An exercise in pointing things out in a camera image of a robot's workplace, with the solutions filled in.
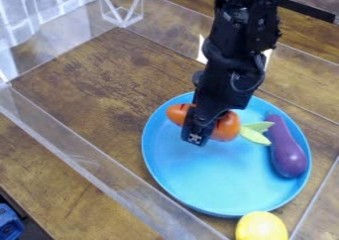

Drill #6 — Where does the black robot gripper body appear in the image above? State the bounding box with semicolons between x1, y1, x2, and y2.
194;39;265;117

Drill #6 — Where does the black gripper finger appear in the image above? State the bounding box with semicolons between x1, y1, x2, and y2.
181;104;232;147

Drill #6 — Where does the orange toy carrot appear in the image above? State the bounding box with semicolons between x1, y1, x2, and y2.
165;103;273;146

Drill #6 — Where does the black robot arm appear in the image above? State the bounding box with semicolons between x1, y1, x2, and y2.
181;0;281;146

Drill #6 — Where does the blue round plate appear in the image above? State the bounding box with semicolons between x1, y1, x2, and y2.
141;92;310;217

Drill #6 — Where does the purple toy eggplant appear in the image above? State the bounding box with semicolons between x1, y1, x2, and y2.
265;114;308;179

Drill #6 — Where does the yellow toy fruit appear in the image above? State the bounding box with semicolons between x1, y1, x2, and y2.
236;211;288;240

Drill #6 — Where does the blue plastic object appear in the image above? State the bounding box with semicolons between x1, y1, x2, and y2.
0;203;23;240

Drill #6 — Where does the clear acrylic enclosure wall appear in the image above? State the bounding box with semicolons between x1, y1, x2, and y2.
0;0;339;240

